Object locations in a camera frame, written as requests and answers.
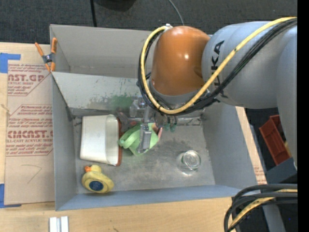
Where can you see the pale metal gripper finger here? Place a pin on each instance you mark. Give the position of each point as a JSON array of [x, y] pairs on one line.
[[145, 139], [138, 106]]

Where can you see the light green plastic cup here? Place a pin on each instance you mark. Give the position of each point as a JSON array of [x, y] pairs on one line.
[[131, 139]]

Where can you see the red-brown flat block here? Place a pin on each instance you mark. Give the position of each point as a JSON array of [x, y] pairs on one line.
[[120, 153]]

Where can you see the grey metal bin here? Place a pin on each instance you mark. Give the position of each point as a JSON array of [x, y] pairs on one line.
[[154, 173]]

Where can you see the white rectangular plastic container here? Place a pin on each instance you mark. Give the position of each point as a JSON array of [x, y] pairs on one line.
[[96, 139]]

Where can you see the clear glass cup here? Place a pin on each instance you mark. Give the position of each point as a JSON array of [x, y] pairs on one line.
[[189, 162]]

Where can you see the yellow toy duck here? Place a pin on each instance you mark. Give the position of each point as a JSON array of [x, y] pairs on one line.
[[96, 181]]

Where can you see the brown cardboard board red print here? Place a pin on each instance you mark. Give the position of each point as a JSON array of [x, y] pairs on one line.
[[29, 120]]

